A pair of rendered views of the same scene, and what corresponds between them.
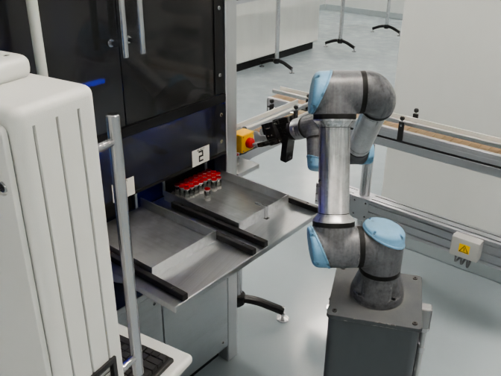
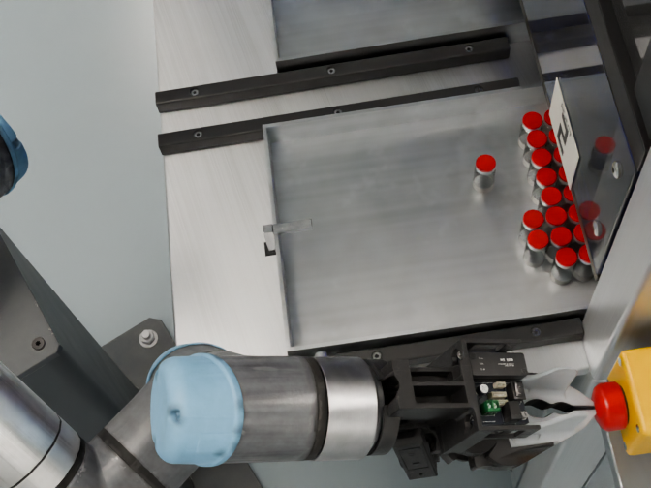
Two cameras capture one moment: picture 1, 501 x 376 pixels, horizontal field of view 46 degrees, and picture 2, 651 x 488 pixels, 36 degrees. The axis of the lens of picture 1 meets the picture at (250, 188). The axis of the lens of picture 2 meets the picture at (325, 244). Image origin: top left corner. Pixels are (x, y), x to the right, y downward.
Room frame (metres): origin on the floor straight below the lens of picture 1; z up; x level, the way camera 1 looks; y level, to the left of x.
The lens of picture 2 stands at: (2.10, -0.28, 1.82)
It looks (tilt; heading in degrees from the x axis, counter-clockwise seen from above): 64 degrees down; 144
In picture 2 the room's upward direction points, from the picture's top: 11 degrees counter-clockwise
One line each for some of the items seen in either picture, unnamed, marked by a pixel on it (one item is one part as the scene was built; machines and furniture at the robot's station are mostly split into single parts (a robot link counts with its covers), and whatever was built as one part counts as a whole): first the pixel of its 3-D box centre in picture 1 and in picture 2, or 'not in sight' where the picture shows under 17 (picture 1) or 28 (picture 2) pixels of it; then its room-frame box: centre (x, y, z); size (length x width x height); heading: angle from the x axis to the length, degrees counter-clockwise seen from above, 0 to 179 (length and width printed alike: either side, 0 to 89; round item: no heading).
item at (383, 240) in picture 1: (379, 245); not in sight; (1.41, -0.36, 0.96); 0.13 x 0.12 x 0.14; 92
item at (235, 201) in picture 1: (226, 197); (439, 215); (1.80, 0.08, 0.90); 0.34 x 0.26 x 0.04; 50
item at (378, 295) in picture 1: (378, 280); not in sight; (1.41, -0.37, 0.84); 0.15 x 0.15 x 0.10
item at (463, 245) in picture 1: (466, 247); not in sight; (2.14, -0.92, 0.50); 0.12 x 0.05 x 0.09; 51
